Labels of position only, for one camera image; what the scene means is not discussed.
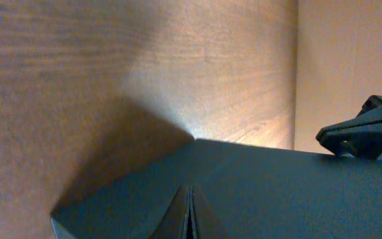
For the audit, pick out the dark green box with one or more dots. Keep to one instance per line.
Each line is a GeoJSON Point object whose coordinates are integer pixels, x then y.
{"type": "Point", "coordinates": [253, 192]}

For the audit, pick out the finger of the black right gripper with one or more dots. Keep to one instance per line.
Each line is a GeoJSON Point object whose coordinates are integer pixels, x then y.
{"type": "Point", "coordinates": [360, 137]}

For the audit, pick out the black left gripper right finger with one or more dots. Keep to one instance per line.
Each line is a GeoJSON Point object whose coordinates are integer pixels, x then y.
{"type": "Point", "coordinates": [204, 222]}

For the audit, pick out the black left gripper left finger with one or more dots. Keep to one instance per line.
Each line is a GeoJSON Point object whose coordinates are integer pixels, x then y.
{"type": "Point", "coordinates": [174, 223]}

